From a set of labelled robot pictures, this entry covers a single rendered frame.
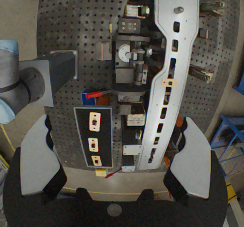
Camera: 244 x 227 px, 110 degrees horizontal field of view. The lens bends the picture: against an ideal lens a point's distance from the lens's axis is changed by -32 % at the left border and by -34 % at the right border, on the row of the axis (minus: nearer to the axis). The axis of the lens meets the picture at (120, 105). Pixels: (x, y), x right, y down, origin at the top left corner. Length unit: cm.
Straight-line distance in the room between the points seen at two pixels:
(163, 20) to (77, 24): 54
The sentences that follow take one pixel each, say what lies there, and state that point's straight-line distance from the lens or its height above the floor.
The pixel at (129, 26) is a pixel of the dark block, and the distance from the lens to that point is 43.
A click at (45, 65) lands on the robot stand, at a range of 53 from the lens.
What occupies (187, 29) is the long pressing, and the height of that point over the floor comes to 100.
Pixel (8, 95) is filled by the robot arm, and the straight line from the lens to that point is 42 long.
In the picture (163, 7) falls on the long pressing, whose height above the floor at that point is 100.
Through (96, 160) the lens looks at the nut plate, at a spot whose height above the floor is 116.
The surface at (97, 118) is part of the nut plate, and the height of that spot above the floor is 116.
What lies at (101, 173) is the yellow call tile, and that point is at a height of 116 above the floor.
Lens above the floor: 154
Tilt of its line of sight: 61 degrees down
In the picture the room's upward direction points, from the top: 178 degrees clockwise
